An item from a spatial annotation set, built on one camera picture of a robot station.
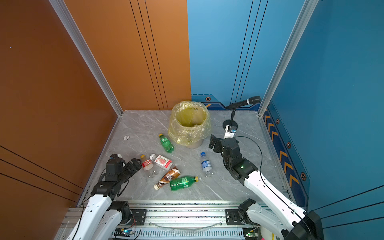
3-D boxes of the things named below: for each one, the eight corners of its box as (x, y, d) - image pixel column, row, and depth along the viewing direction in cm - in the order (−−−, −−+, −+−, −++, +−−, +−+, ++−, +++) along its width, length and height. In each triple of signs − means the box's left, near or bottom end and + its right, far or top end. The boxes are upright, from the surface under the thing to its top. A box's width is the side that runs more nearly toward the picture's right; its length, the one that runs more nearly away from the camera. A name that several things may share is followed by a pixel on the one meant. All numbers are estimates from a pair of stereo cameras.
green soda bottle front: (171, 191, 83) (169, 188, 78) (170, 182, 86) (169, 178, 82) (199, 187, 84) (199, 183, 80) (198, 178, 88) (198, 174, 83)
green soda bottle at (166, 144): (169, 155, 98) (167, 150, 93) (157, 139, 106) (156, 134, 101) (175, 151, 100) (174, 146, 95) (164, 136, 108) (162, 131, 103)
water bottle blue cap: (204, 178, 87) (205, 175, 83) (198, 156, 97) (198, 151, 93) (213, 176, 88) (213, 173, 84) (206, 154, 98) (206, 150, 93)
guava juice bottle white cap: (149, 161, 94) (147, 158, 91) (154, 154, 98) (153, 151, 94) (167, 172, 90) (166, 169, 86) (173, 164, 93) (172, 161, 90)
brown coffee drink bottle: (158, 194, 82) (156, 191, 78) (154, 188, 84) (151, 185, 80) (181, 175, 89) (180, 171, 85) (176, 169, 91) (175, 165, 87)
